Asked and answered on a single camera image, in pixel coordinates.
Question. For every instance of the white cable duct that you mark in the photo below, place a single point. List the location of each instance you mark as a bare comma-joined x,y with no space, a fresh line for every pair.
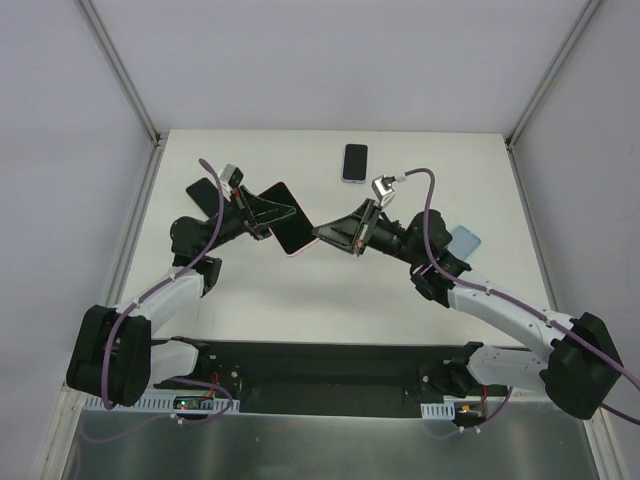
444,411
170,403

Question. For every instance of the light blue phone case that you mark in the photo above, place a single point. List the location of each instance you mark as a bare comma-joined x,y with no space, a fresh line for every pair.
463,243

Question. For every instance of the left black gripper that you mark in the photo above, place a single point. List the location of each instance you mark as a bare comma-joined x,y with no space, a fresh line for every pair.
247,212

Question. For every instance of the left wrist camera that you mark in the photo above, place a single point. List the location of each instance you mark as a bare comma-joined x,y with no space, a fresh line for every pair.
230,179

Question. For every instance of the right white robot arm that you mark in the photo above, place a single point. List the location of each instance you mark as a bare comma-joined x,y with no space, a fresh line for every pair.
572,360

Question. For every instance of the right white cable duct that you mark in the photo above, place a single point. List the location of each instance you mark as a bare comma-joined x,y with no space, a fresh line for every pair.
444,411

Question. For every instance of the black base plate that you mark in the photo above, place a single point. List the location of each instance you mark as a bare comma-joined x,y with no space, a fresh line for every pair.
384,381

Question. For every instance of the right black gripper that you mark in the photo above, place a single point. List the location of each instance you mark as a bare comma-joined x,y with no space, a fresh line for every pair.
366,227

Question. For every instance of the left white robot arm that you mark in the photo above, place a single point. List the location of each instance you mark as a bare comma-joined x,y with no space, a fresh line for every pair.
112,356

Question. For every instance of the right aluminium frame post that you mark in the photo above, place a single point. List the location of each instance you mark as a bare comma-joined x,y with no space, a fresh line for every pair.
560,59

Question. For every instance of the left aluminium frame post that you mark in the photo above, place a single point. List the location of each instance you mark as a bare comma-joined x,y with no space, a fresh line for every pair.
108,48

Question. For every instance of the aluminium frame post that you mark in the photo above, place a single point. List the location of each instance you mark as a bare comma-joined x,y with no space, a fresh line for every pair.
108,48
560,59

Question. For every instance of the phone in lilac case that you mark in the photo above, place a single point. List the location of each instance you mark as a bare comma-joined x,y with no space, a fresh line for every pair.
355,163

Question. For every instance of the left white cable duct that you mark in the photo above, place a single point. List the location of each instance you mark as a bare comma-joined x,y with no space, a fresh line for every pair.
170,403

